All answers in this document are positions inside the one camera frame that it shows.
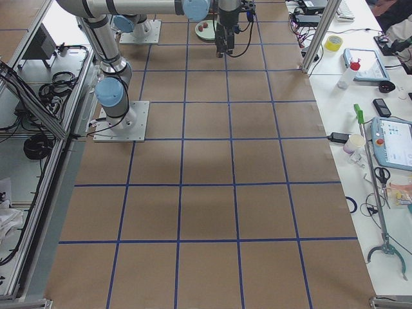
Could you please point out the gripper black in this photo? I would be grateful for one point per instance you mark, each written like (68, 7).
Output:
(224, 32)

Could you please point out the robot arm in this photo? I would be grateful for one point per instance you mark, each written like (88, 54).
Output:
(93, 16)
(137, 25)

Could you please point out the light green plate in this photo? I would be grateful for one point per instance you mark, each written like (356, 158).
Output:
(207, 34)

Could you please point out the yellow tape roll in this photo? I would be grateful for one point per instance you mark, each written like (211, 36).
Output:
(333, 43)

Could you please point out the red capped clear bottle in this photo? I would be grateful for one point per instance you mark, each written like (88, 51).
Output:
(349, 75)

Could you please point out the black power adapter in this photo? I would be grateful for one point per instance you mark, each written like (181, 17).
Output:
(340, 138)

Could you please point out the blue teach pendant far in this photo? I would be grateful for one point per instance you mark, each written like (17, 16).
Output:
(371, 66)

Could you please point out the blue teach pendant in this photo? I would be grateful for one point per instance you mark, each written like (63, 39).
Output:
(391, 141)
(371, 66)

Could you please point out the white paper cup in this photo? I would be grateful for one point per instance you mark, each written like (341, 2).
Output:
(354, 143)

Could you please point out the black remote control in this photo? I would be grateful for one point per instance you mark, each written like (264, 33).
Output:
(381, 107)

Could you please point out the blue teach pendant near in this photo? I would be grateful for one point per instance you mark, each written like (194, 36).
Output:
(391, 141)

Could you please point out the long reach grabber tool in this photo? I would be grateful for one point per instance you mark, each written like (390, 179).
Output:
(386, 247)

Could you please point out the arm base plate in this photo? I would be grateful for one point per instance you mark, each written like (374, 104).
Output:
(131, 128)
(152, 38)

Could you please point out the aluminium frame post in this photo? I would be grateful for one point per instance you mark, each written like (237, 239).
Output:
(323, 26)

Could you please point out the black handled scissors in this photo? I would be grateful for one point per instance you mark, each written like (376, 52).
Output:
(383, 175)

